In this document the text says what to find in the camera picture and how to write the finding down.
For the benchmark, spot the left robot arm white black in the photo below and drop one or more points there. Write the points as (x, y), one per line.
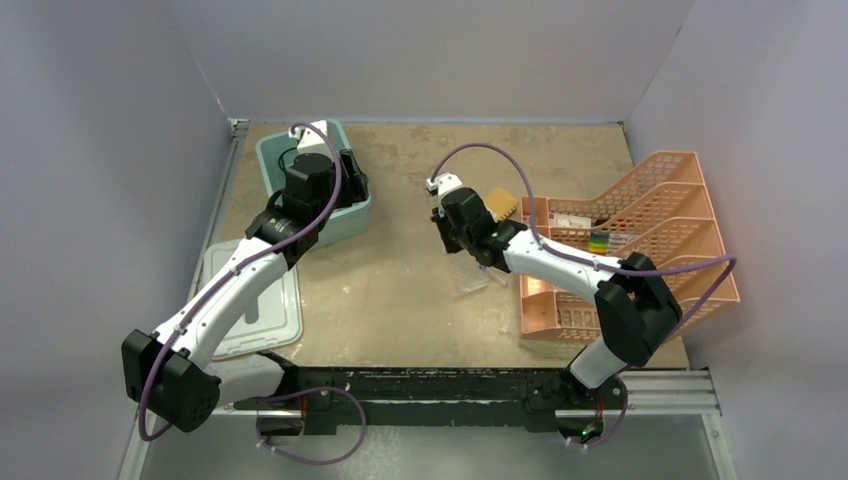
(169, 372)

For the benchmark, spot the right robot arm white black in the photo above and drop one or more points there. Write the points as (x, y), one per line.
(636, 310)

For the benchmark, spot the black metal tripod ring stand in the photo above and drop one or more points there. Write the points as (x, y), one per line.
(286, 159)

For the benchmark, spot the teal plastic bin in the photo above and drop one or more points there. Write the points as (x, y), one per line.
(343, 223)

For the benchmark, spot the clear plastic tube rack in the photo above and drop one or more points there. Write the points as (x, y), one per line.
(471, 277)

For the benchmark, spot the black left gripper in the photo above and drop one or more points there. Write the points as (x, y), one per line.
(352, 180)

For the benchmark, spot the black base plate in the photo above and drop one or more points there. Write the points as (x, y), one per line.
(539, 400)

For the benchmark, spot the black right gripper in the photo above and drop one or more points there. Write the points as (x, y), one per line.
(442, 221)

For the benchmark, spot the white plastic bin lid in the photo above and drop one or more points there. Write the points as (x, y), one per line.
(243, 318)

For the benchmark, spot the yellow spiral notebook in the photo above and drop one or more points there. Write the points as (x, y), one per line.
(501, 203)

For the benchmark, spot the orange plastic file organizer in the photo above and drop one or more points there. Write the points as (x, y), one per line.
(661, 209)

